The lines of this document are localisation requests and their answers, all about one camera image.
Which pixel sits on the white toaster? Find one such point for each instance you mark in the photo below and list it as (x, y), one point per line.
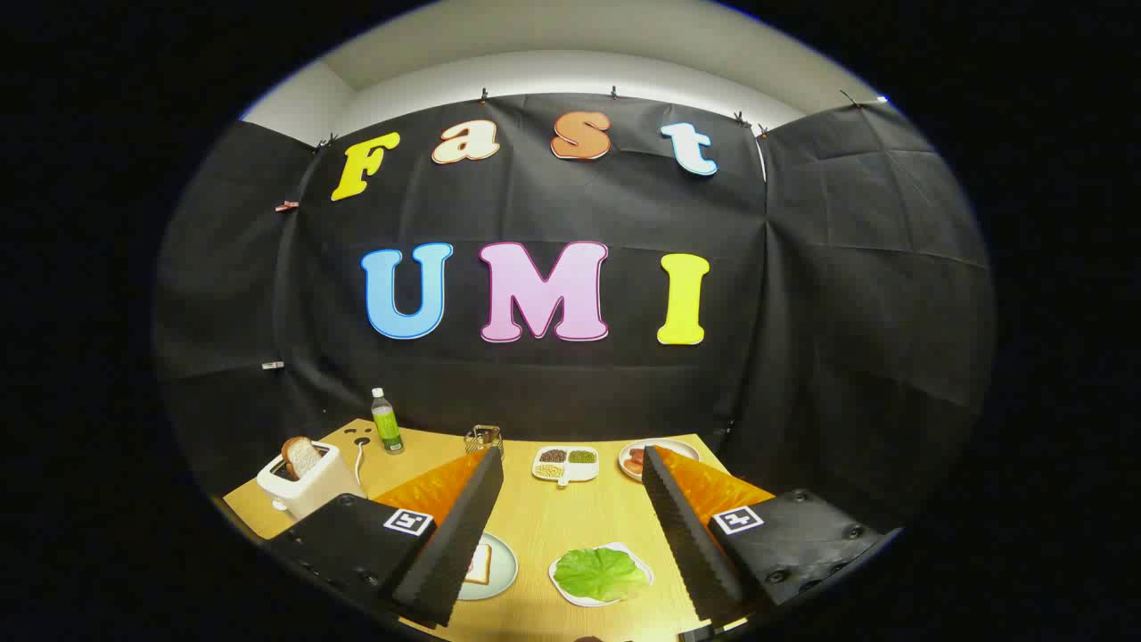
(321, 490)

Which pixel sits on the green label drink bottle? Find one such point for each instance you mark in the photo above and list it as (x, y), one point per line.
(387, 428)

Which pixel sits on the white rounded square plate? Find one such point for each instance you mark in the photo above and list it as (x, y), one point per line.
(570, 596)

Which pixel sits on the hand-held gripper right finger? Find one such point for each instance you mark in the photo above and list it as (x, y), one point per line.
(682, 535)

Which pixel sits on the white toast slice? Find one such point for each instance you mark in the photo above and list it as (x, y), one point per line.
(480, 565)

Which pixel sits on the brown crust bread slice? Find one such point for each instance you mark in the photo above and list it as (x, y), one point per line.
(303, 457)

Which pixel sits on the white divided bean dish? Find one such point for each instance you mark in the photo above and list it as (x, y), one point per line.
(565, 464)

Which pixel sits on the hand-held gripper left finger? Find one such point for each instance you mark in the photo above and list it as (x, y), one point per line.
(463, 535)

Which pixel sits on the green lettuce leaf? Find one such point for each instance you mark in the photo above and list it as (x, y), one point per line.
(599, 573)

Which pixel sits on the white round meat plate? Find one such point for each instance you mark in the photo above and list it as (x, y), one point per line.
(669, 446)

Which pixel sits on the pale green round plate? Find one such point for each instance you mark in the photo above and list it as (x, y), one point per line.
(501, 571)

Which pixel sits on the brown meat piece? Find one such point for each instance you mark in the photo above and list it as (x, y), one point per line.
(635, 461)

